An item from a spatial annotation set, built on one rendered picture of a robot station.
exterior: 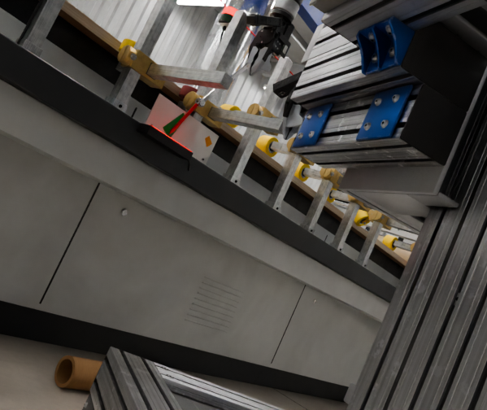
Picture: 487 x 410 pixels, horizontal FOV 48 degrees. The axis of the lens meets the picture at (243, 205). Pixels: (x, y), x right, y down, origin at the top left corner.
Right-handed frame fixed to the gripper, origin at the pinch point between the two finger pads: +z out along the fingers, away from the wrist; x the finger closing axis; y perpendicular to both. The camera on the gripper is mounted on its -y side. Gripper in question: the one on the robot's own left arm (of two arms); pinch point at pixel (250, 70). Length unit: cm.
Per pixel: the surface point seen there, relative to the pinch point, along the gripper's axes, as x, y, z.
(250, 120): -11.7, -2.9, 16.6
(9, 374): 2, -27, 101
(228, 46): 6.1, -6.4, -3.5
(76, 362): -3, -14, 93
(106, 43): 22.3, -32.6, 13.3
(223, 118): -1.6, -2.9, 17.4
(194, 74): -13.5, -27.9, 17.0
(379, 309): 8, 155, 44
